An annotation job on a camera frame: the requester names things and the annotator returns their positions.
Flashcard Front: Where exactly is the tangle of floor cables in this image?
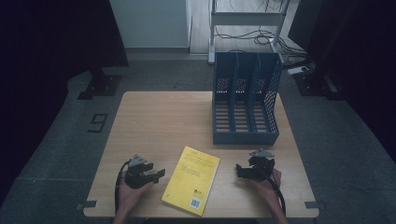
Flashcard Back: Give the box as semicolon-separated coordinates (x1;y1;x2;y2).
214;25;312;61

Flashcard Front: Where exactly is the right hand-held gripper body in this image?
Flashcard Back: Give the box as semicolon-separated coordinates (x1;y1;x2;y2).
247;148;276;182

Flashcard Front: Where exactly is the black stand base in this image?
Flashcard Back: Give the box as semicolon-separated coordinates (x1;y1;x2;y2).
293;62;344;101
77;66;122;101

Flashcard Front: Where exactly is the person's right hand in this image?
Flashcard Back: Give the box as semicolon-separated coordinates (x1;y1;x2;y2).
251;168;283;207

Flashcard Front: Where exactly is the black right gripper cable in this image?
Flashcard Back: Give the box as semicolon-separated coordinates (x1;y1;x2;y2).
259;167;287;217

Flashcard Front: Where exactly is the person's left hand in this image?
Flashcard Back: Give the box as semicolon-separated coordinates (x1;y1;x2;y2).
117;179;155;216

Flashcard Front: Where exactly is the white cabinet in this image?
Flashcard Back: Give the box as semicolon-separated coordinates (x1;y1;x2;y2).
108;0;192;54

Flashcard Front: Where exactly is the blue file rack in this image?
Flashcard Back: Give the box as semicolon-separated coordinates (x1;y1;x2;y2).
212;51;284;147

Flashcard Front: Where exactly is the grey tape piece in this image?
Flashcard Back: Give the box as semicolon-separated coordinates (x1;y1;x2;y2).
76;200;98;211
304;201;327;210

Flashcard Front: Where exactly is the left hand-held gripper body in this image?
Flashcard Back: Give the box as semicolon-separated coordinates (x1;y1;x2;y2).
124;154;157;189

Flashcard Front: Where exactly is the white power strip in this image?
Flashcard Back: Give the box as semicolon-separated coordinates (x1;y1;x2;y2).
287;65;310;77

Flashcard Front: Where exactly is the white metal stand frame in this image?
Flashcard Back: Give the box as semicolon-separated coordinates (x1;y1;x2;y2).
207;0;292;65

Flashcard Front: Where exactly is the yellow book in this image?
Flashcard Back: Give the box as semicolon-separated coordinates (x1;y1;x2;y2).
161;146;221;217

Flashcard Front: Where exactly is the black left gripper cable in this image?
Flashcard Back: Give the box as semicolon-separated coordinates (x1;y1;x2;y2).
113;160;132;215

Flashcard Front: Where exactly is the dark curtain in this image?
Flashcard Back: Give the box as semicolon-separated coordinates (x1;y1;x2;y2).
0;0;130;200
288;0;396;162

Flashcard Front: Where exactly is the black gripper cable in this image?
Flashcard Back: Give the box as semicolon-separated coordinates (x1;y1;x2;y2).
259;167;287;217
113;160;132;215

